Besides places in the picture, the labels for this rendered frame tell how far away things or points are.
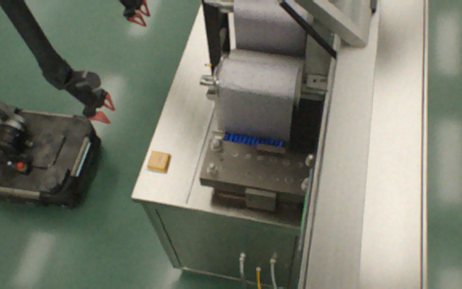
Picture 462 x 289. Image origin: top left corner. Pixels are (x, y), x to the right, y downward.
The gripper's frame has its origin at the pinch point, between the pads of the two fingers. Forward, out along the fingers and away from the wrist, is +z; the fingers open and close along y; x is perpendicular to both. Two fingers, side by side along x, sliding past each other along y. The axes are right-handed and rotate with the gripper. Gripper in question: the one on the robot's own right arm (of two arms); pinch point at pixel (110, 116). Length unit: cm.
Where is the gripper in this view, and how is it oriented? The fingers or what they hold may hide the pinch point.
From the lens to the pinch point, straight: 176.5
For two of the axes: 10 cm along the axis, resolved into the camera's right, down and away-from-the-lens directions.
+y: 1.7, -8.4, 5.1
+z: 5.4, 5.2, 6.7
